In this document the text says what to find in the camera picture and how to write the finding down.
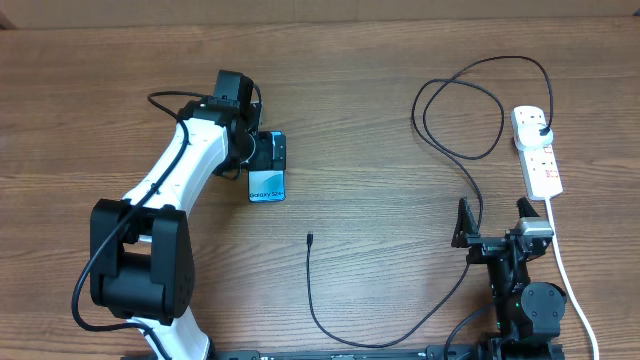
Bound Galaxy smartphone blue screen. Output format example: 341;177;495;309
247;130;288;204

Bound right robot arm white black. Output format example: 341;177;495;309
443;197;567;359

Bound white power strip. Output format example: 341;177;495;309
510;106;563;201

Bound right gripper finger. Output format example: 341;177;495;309
451;197;480;248
516;197;539;218

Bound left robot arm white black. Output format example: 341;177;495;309
71;70;286;359

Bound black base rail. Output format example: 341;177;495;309
119;342;566;360

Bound white charger plug adapter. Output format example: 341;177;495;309
514;123;554;151

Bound white power strip cord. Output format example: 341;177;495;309
543;197;601;360

